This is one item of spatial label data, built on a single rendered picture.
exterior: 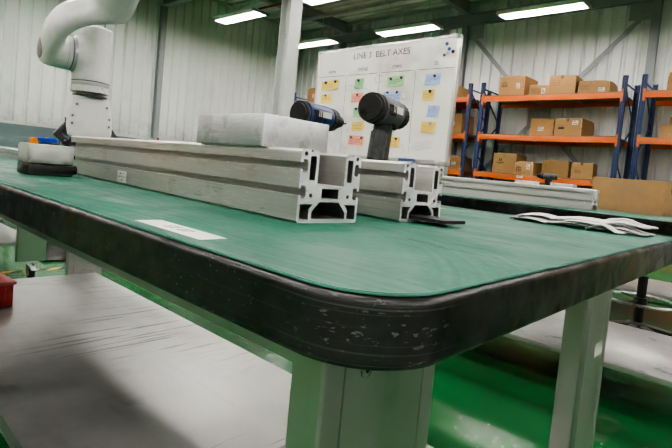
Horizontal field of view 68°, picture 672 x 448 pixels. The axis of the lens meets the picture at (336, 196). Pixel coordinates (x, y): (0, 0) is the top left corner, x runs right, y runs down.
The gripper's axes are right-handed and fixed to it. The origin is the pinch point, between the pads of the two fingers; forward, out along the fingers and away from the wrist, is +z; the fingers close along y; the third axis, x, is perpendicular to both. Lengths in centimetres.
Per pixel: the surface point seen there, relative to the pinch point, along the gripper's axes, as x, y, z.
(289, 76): -609, -543, -168
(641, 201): 68, -210, -2
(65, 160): 21.3, 10.6, -0.2
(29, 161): 21.2, 16.7, 0.5
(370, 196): 79, -14, 0
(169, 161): 54, 5, -2
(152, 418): 20, -12, 59
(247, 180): 75, 5, -1
